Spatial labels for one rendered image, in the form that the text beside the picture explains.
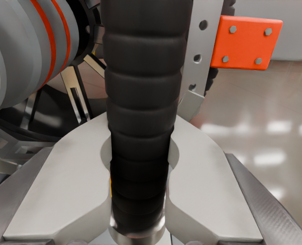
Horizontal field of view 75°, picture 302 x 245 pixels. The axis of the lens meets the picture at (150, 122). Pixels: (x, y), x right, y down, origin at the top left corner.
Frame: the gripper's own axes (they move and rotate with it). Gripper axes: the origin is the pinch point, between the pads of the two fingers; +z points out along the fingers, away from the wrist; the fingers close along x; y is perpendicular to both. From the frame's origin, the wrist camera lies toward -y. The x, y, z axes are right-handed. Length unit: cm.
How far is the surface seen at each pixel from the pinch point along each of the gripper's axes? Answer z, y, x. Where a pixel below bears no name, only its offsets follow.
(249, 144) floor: 113, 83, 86
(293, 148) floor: 109, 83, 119
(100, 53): 75, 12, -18
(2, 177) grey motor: 34, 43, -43
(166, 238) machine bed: 34, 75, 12
